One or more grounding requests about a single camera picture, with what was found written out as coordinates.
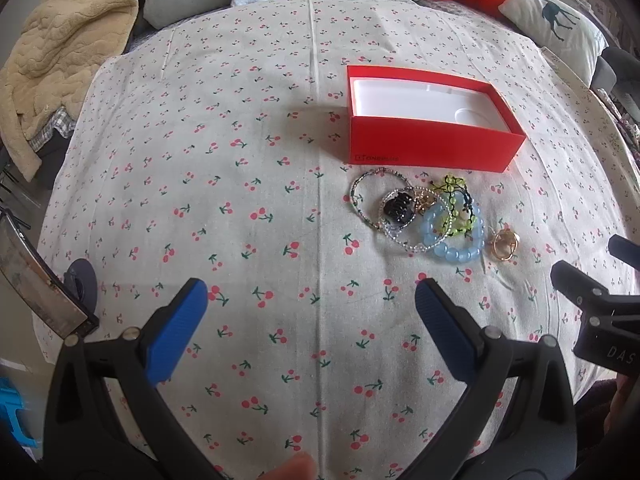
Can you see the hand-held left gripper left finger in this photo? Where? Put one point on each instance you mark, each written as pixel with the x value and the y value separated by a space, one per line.
pixel 177 330

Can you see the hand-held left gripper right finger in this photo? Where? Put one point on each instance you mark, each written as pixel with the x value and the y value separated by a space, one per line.
pixel 445 330

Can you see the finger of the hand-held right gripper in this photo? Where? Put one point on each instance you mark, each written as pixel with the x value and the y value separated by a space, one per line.
pixel 575 282
pixel 622 249

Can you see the large gold rings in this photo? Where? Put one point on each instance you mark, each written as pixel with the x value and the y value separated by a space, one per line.
pixel 502 247

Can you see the small gold earring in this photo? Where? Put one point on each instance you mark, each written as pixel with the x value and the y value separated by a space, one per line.
pixel 424 203

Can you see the red cardboard box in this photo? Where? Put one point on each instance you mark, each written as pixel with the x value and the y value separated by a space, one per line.
pixel 430 135

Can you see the person's right hand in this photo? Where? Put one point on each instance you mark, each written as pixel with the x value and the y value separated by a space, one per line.
pixel 627 400

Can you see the person's left hand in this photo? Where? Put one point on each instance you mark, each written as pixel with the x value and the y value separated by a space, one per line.
pixel 290 467

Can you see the dark round base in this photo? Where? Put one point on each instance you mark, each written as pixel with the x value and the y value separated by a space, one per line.
pixel 82 282

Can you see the patterned bedsheet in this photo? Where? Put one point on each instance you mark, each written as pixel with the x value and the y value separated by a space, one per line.
pixel 622 120

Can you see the rectangular mirror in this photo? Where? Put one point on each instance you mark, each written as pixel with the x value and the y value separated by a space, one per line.
pixel 35 280

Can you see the blue plastic stool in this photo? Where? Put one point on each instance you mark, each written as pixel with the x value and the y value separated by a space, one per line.
pixel 15 405

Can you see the grey chair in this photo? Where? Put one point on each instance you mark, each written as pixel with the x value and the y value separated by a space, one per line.
pixel 612 67

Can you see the cherry print tablecloth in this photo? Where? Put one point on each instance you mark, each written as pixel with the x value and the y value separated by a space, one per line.
pixel 280 160

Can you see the deer print pillow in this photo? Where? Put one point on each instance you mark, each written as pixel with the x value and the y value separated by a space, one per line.
pixel 555 25

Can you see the plaid cloth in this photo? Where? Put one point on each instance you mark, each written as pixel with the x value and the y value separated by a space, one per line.
pixel 50 127

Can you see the beige quilted blanket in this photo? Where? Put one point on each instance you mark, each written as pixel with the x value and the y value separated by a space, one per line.
pixel 65 50

